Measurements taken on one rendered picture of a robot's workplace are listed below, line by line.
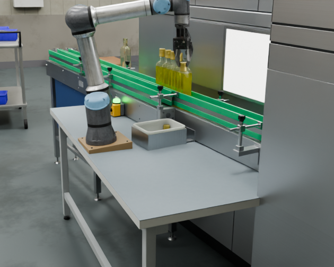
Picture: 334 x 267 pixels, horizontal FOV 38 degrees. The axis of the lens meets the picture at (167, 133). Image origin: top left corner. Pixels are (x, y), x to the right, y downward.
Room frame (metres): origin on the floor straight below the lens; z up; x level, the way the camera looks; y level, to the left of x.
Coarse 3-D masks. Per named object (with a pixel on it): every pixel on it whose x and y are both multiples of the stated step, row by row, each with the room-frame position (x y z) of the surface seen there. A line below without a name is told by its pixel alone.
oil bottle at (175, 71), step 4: (176, 68) 2.54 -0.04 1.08; (172, 72) 2.57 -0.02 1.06; (176, 72) 2.54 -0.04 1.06; (172, 76) 2.57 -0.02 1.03; (176, 76) 2.54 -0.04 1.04; (172, 80) 2.57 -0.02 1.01; (176, 80) 2.54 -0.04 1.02; (172, 84) 2.57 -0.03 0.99; (176, 84) 2.53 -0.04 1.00; (172, 88) 2.56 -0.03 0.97; (176, 88) 2.53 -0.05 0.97
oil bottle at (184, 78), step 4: (188, 68) 2.50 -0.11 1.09; (180, 72) 2.50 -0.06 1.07; (184, 72) 2.48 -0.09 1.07; (188, 72) 2.49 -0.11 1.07; (180, 76) 2.50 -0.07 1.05; (184, 76) 2.48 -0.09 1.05; (188, 76) 2.49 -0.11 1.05; (180, 80) 2.50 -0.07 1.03; (184, 80) 2.48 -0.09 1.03; (188, 80) 2.50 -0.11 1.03; (180, 84) 2.50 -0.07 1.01; (184, 84) 2.48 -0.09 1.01; (188, 84) 2.50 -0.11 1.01; (180, 88) 2.50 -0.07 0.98; (184, 88) 2.48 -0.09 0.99; (188, 88) 2.50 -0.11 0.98; (180, 92) 2.50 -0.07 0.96; (184, 92) 2.48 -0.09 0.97; (188, 92) 2.50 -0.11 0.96
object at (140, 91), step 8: (56, 56) 3.79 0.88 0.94; (64, 56) 3.64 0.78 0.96; (64, 64) 3.65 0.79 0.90; (72, 64) 3.52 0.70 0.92; (104, 72) 3.04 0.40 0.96; (104, 80) 3.04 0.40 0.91; (112, 80) 2.95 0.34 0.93; (120, 80) 2.85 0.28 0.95; (128, 80) 2.78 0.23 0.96; (120, 88) 2.85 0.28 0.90; (128, 88) 2.77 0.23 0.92; (136, 88) 2.68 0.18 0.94; (144, 88) 2.61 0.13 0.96; (136, 96) 2.68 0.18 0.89; (144, 96) 2.61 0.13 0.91
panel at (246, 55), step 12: (228, 36) 2.42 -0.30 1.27; (240, 36) 2.35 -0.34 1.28; (252, 36) 2.27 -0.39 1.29; (264, 36) 2.21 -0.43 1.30; (228, 48) 2.42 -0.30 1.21; (240, 48) 2.34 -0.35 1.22; (252, 48) 2.27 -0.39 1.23; (264, 48) 2.20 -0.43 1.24; (228, 60) 2.41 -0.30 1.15; (240, 60) 2.34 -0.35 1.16; (252, 60) 2.26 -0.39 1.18; (264, 60) 2.20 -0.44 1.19; (228, 72) 2.41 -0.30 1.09; (240, 72) 2.33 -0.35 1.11; (252, 72) 2.26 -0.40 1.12; (264, 72) 2.19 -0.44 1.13; (228, 84) 2.40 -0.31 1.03; (240, 84) 2.33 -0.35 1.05; (252, 84) 2.25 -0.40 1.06; (264, 84) 2.19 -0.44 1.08; (252, 96) 2.25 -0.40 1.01; (264, 96) 2.18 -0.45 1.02
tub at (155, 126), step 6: (156, 120) 2.38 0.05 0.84; (162, 120) 2.40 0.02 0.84; (168, 120) 2.41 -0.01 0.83; (138, 126) 2.32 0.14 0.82; (144, 126) 2.34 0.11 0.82; (150, 126) 2.36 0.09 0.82; (156, 126) 2.38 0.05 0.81; (162, 126) 2.40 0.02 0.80; (174, 126) 2.36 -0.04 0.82; (180, 126) 2.32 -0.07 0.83; (150, 132) 2.18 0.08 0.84; (156, 132) 2.19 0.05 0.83
